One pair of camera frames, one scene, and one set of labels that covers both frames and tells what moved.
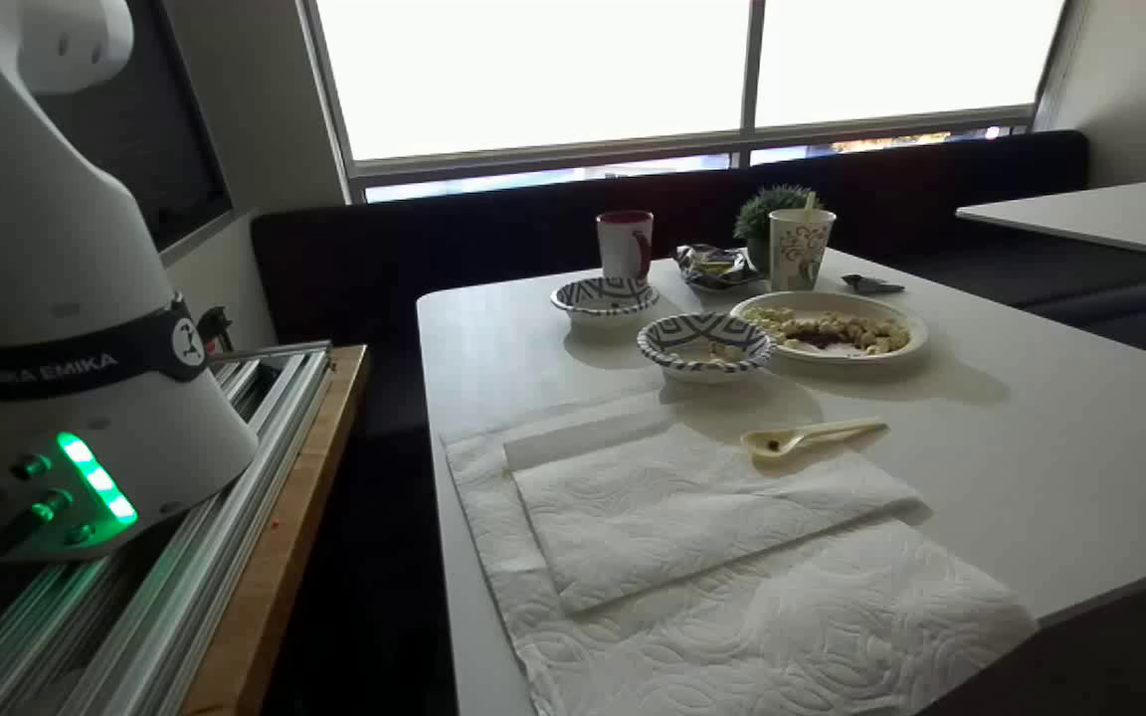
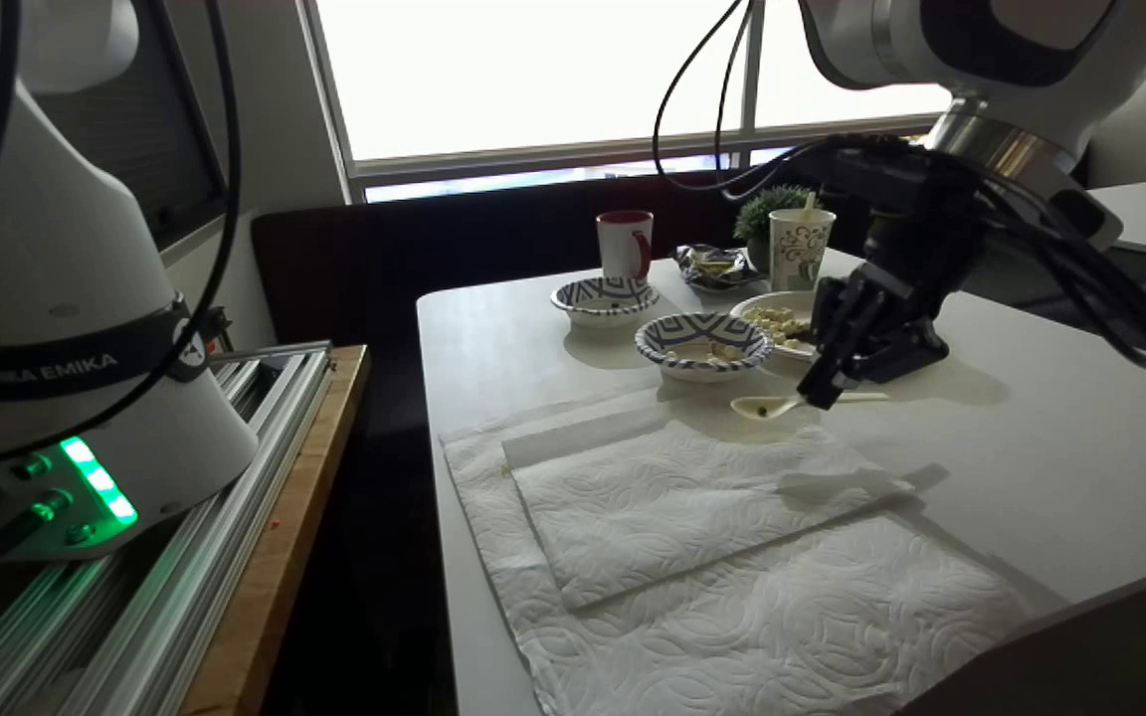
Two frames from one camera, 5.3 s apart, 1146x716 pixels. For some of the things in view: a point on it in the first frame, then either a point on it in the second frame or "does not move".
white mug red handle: x=626 y=246 does not move
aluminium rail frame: x=144 y=628 does not move
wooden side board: x=248 y=646 does not move
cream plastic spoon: x=784 y=442 -> x=766 y=408
